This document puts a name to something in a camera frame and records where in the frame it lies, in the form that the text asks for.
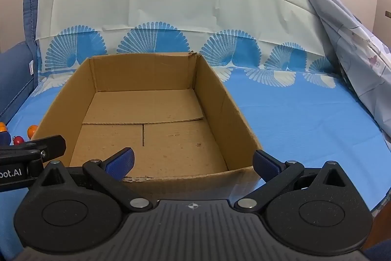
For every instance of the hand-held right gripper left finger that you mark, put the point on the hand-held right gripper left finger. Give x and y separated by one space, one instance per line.
119 163

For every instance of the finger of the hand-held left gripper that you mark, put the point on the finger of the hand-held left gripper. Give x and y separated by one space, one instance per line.
50 147

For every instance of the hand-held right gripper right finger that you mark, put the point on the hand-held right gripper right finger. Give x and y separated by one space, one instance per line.
266 165

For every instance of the large orange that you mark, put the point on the large orange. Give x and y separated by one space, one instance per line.
32 130

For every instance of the cardboard box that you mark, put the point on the cardboard box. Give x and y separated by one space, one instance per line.
158 126

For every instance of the small red fruit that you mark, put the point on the small red fruit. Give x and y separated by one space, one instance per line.
17 140

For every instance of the dark purple plum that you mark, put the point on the dark purple plum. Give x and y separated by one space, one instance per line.
4 137

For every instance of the small orange tangerine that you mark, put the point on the small orange tangerine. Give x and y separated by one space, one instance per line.
2 126

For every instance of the blue fan-patterned sheet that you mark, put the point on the blue fan-patterned sheet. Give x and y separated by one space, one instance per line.
290 114

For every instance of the blue upholstered sofa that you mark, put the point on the blue upholstered sofa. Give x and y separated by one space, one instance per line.
18 71

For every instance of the pale blue printed blanket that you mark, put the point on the pale blue printed blanket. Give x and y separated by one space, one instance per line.
351 44

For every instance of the wall switch plate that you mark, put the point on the wall switch plate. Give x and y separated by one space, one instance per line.
387 14

